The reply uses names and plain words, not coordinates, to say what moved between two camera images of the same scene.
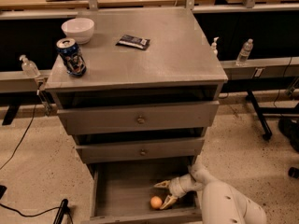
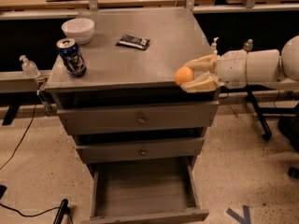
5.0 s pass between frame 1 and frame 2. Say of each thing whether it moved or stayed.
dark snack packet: stayed
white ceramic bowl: stayed
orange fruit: moved
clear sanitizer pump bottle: stayed
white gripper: moved
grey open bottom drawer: stayed
